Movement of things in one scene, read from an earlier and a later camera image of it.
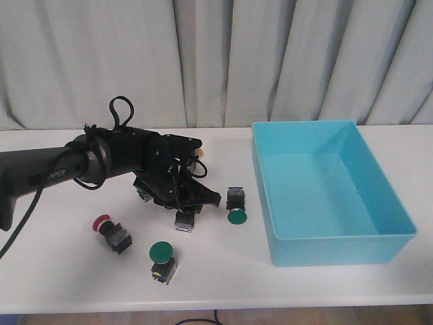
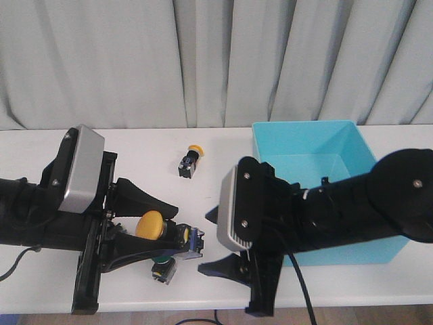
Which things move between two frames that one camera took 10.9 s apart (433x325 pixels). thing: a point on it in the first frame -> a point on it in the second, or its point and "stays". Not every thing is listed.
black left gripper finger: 164,202 -> 120,248
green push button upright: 161,253 stays
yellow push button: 185,221 -> 151,225
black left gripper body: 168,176 -> 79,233
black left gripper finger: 201,195 -> 130,200
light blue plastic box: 326,199 stays
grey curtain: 215,63 stays
